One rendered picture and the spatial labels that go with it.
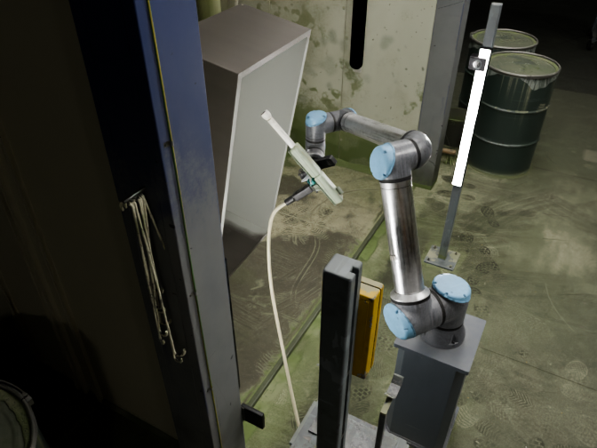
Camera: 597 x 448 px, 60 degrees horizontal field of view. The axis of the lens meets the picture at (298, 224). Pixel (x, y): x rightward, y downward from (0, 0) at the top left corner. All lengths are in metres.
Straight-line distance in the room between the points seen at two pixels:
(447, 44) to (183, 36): 2.87
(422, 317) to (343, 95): 2.61
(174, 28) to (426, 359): 1.59
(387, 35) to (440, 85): 0.52
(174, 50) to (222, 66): 0.75
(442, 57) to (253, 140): 1.69
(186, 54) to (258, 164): 1.65
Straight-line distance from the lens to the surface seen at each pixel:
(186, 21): 1.19
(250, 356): 2.90
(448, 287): 2.07
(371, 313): 1.08
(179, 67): 1.19
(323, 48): 4.22
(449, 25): 3.84
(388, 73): 4.06
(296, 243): 3.59
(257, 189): 2.89
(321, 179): 2.07
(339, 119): 2.32
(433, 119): 4.07
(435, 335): 2.19
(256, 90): 2.61
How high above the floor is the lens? 2.28
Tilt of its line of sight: 37 degrees down
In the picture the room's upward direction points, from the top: straight up
